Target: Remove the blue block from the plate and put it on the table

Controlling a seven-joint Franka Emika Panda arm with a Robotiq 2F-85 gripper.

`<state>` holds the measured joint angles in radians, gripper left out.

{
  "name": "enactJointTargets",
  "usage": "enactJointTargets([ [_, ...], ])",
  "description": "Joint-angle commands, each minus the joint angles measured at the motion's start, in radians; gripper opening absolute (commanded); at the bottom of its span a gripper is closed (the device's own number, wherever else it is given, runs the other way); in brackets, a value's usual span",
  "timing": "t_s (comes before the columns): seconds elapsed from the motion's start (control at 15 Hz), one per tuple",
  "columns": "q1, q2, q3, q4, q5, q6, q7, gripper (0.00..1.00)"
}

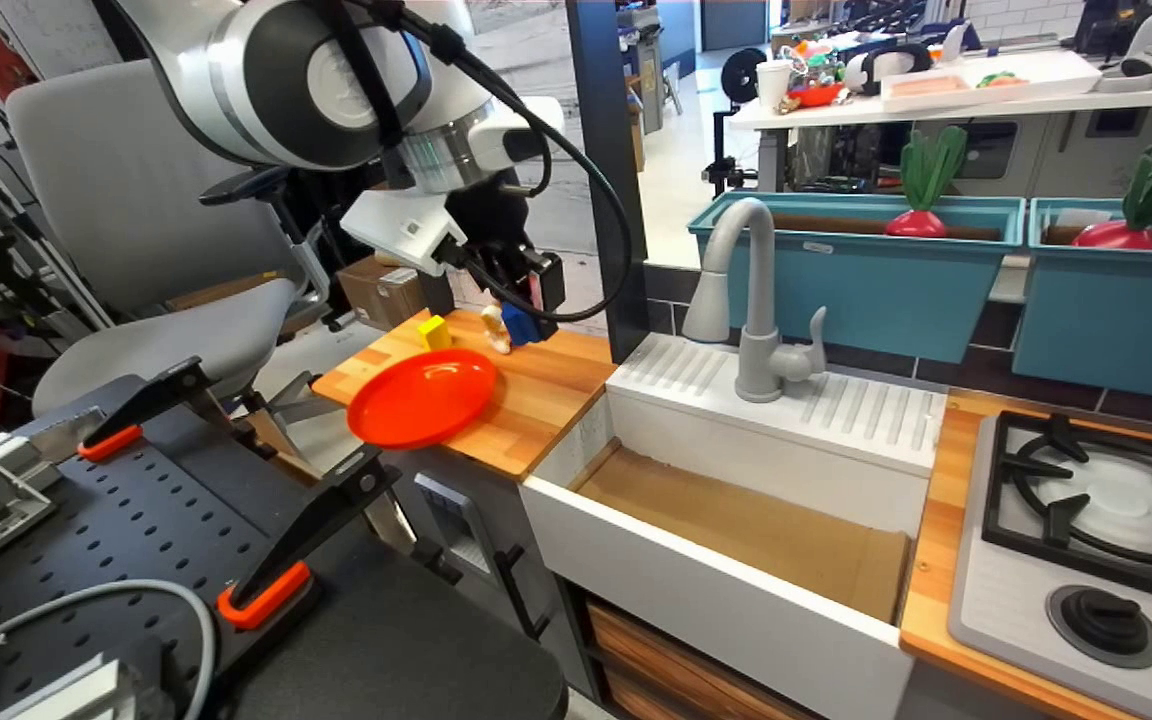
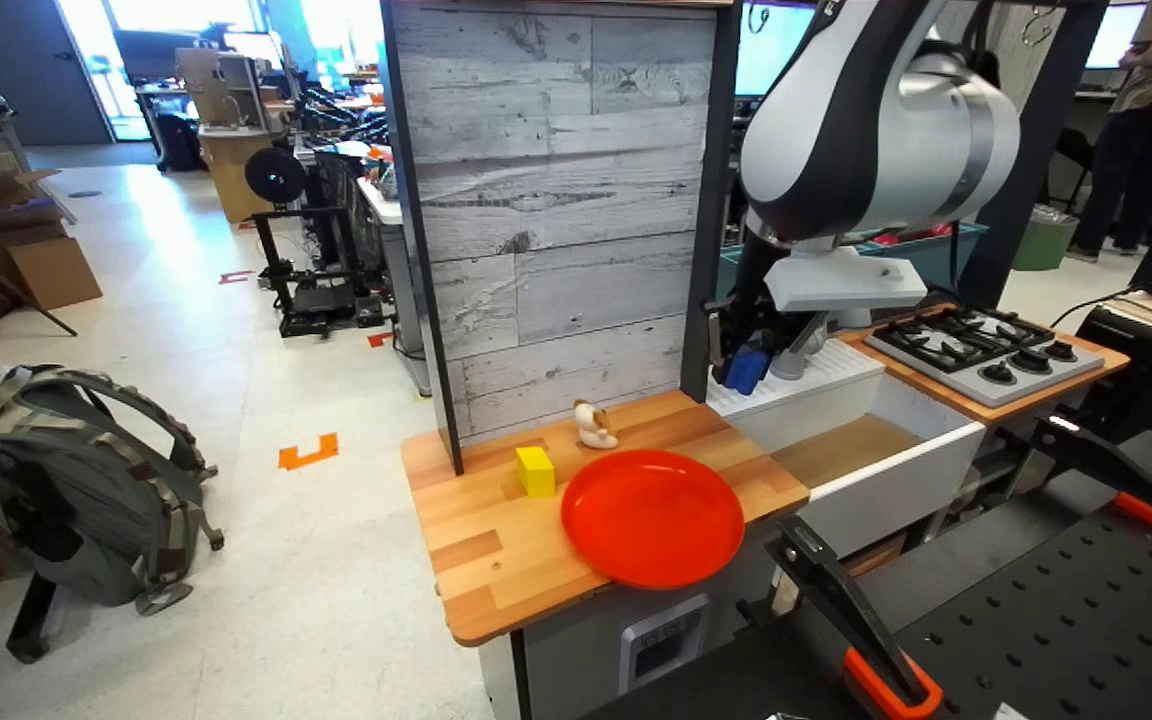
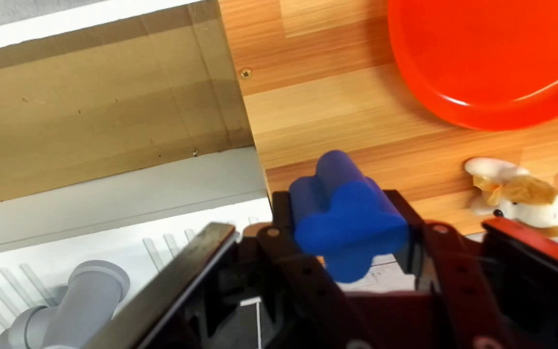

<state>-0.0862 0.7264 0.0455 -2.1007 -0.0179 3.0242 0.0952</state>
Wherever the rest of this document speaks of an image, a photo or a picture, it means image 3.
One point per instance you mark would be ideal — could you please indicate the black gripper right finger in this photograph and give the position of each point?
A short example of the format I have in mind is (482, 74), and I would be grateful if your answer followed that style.
(451, 271)

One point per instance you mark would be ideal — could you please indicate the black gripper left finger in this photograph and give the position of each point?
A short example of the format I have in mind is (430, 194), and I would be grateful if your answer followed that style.
(296, 271)

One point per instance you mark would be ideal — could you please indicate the blue toy block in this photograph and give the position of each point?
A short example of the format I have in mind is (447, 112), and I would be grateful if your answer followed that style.
(350, 219)

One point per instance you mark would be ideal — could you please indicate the orange-red plastic plate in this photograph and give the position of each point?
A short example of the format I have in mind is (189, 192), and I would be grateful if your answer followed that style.
(494, 50)

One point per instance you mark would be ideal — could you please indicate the white and brown toy dog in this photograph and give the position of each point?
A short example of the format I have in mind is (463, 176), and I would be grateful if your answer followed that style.
(525, 196)

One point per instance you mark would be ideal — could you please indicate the white toy sink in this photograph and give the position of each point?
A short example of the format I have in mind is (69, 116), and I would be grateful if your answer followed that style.
(98, 200)

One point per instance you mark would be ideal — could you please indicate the grey toy faucet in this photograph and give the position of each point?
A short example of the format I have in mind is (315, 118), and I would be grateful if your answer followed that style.
(87, 297)

